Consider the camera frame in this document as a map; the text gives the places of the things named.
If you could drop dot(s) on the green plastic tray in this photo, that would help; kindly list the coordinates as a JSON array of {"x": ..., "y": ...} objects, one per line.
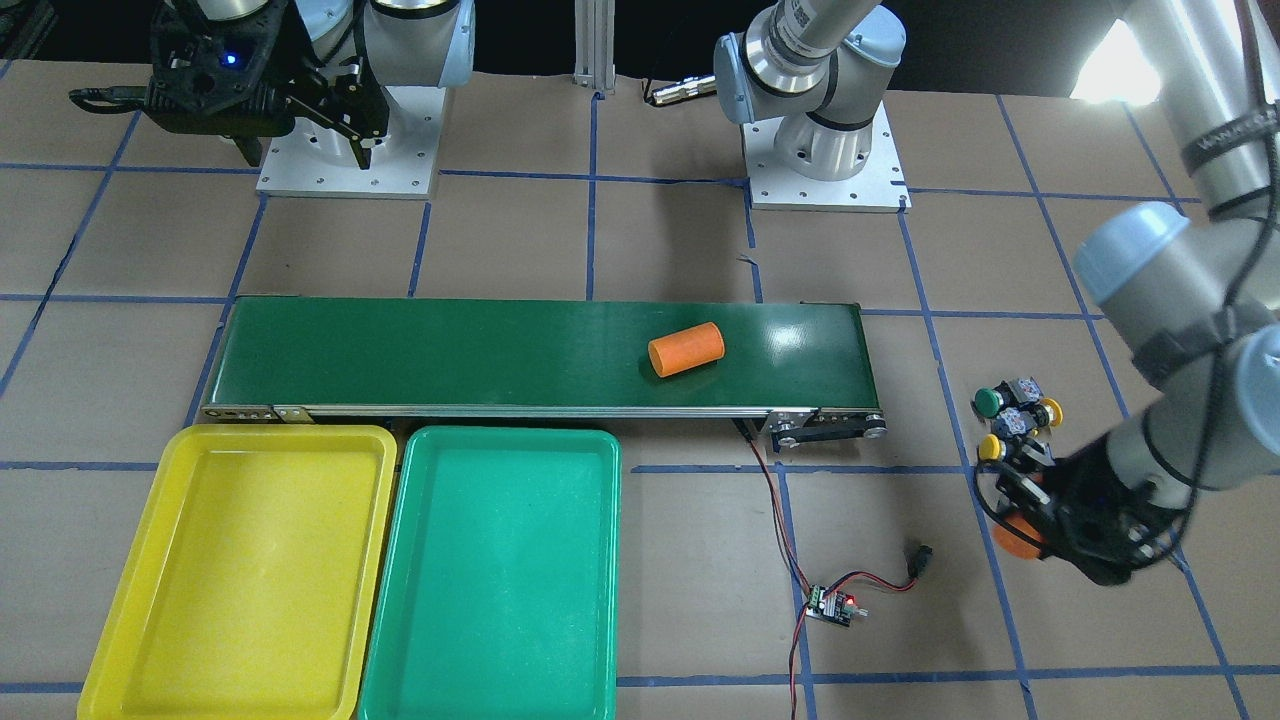
[{"x": 500, "y": 586}]

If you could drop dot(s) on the yellow push button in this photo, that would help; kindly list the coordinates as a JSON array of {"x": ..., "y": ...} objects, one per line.
[
  {"x": 992, "y": 448},
  {"x": 1027, "y": 420}
]

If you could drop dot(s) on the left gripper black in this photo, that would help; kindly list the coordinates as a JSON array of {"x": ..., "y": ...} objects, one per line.
[{"x": 1084, "y": 500}]

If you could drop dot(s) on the plain orange cylinder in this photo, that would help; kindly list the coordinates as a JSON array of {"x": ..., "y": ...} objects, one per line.
[{"x": 685, "y": 350}]

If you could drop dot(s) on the aluminium frame post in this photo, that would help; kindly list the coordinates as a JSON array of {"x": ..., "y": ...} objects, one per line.
[{"x": 593, "y": 37}]

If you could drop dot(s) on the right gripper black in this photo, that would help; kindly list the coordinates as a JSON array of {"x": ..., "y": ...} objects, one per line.
[{"x": 312, "y": 82}]

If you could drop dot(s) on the black barrel connector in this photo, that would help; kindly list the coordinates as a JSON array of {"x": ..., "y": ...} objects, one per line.
[{"x": 918, "y": 562}]

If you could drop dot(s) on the motor controller board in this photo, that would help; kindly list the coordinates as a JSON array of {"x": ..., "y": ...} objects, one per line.
[{"x": 833, "y": 606}]

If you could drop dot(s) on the green push button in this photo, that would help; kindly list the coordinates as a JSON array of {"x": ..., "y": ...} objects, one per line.
[{"x": 1019, "y": 392}]

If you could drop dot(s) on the orange cylinder marked 4680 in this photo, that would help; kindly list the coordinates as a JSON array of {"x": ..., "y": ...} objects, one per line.
[{"x": 1015, "y": 535}]

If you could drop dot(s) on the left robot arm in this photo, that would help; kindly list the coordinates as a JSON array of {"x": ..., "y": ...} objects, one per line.
[{"x": 1197, "y": 306}]

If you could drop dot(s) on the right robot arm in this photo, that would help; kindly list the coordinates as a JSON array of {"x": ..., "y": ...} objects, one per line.
[{"x": 405, "y": 43}]

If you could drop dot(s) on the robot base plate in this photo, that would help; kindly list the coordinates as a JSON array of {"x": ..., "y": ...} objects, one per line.
[
  {"x": 796, "y": 165},
  {"x": 316, "y": 162}
]

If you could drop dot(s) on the yellow plastic tray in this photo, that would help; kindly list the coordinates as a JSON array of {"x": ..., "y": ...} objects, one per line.
[{"x": 248, "y": 590}]

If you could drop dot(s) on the green conveyor belt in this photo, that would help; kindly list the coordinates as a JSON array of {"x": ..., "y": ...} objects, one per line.
[{"x": 802, "y": 372}]

